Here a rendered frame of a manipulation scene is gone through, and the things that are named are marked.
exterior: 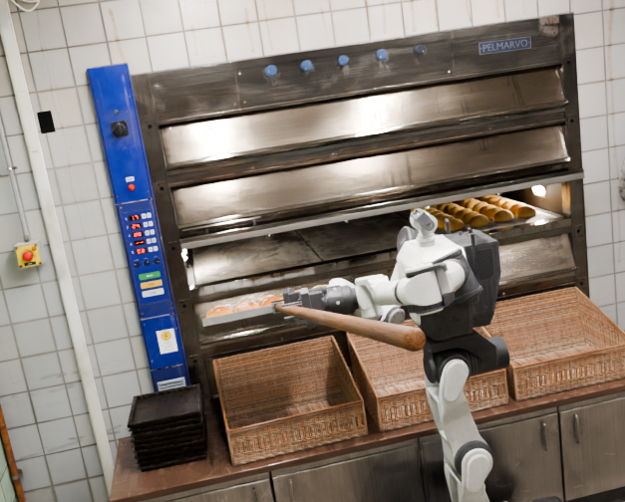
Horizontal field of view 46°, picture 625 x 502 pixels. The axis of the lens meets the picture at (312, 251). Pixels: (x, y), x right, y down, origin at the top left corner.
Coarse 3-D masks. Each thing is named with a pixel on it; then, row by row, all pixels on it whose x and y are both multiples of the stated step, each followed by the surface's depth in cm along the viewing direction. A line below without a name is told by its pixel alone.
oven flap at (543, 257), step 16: (544, 240) 347; (560, 240) 348; (512, 256) 344; (528, 256) 345; (544, 256) 346; (560, 256) 347; (368, 272) 335; (384, 272) 336; (512, 272) 343; (528, 272) 344; (544, 272) 345; (560, 272) 344; (208, 304) 324; (224, 304) 325; (240, 320) 325; (256, 320) 325; (272, 320) 326; (304, 320) 326; (208, 336) 322; (224, 336) 321; (240, 336) 322
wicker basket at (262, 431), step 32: (256, 352) 325; (288, 352) 328; (320, 352) 330; (224, 384) 323; (256, 384) 325; (288, 384) 327; (320, 384) 330; (352, 384) 304; (224, 416) 288; (256, 416) 321; (288, 416) 285; (320, 416) 288; (352, 416) 290; (256, 448) 294; (288, 448) 288
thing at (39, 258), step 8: (32, 240) 300; (40, 240) 300; (16, 248) 294; (24, 248) 295; (40, 248) 297; (16, 256) 295; (40, 256) 297; (24, 264) 296; (32, 264) 296; (40, 264) 297
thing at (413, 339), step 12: (288, 312) 219; (300, 312) 192; (312, 312) 173; (324, 312) 159; (324, 324) 156; (336, 324) 140; (348, 324) 128; (360, 324) 119; (372, 324) 112; (384, 324) 106; (396, 324) 102; (372, 336) 110; (384, 336) 102; (396, 336) 96; (408, 336) 92; (420, 336) 92; (408, 348) 93; (420, 348) 92
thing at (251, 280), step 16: (528, 224) 344; (544, 224) 342; (560, 224) 344; (352, 256) 333; (368, 256) 330; (384, 256) 331; (272, 272) 326; (288, 272) 324; (304, 272) 326; (320, 272) 327; (192, 288) 319; (208, 288) 319; (224, 288) 321; (240, 288) 322
